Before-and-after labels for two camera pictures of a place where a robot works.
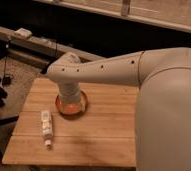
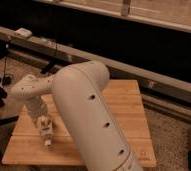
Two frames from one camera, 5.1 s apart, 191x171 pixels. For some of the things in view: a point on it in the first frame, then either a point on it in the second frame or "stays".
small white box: (23, 32) stays
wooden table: (103, 135) stays
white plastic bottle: (47, 128) stays
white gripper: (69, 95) → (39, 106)
